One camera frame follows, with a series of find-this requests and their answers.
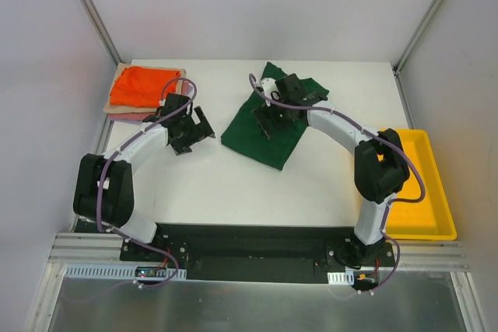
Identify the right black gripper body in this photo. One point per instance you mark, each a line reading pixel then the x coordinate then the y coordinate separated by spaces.
pixel 267 117

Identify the left aluminium frame post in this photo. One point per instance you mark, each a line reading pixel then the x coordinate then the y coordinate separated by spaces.
pixel 101 30

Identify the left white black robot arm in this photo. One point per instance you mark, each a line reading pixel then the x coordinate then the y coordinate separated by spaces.
pixel 104 191

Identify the folded orange t shirt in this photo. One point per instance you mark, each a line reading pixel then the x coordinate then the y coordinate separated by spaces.
pixel 140 87

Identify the white cable duct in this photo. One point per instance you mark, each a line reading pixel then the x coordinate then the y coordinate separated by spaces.
pixel 340 278
pixel 123 272

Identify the dark green t shirt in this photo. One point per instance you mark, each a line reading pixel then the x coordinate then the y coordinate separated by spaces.
pixel 245 137

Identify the right white cable duct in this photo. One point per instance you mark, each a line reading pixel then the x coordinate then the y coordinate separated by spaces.
pixel 340 278

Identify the aluminium front rail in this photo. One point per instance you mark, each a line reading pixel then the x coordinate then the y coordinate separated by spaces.
pixel 85 248

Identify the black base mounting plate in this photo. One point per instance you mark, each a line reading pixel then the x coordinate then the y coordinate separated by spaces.
pixel 271 270

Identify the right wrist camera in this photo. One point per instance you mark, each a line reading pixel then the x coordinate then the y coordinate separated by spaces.
pixel 289 90

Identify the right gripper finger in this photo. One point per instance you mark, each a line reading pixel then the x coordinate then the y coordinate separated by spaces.
pixel 287 122
pixel 264 120

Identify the folded beige t shirt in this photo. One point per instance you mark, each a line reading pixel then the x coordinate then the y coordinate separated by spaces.
pixel 138 89

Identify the yellow plastic tray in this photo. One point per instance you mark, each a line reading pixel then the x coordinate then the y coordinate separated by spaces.
pixel 430 219

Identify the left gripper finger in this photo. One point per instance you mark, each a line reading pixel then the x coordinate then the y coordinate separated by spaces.
pixel 203 127
pixel 181 148

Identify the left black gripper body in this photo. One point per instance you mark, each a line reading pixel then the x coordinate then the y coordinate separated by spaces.
pixel 193 134

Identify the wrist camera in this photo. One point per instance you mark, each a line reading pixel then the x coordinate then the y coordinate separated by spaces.
pixel 289 90
pixel 175 105

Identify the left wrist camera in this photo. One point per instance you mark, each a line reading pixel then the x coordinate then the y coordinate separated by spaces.
pixel 175 105

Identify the left white cable duct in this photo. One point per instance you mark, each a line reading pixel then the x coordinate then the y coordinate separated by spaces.
pixel 123 272

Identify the folded pink t shirt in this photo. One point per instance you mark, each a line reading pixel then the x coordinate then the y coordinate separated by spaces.
pixel 124 117

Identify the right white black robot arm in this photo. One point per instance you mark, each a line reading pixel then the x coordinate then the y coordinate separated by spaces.
pixel 380 169

